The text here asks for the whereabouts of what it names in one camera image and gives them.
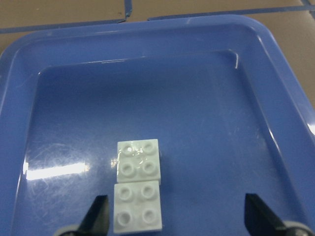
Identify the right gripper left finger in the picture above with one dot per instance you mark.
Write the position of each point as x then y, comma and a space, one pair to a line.
96, 222

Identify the blue plastic tray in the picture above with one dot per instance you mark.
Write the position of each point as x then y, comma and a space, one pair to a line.
216, 92

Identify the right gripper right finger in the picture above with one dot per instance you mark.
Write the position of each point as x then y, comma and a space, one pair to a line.
260, 220

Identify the white block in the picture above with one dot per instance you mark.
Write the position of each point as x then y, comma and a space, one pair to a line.
138, 160
137, 207

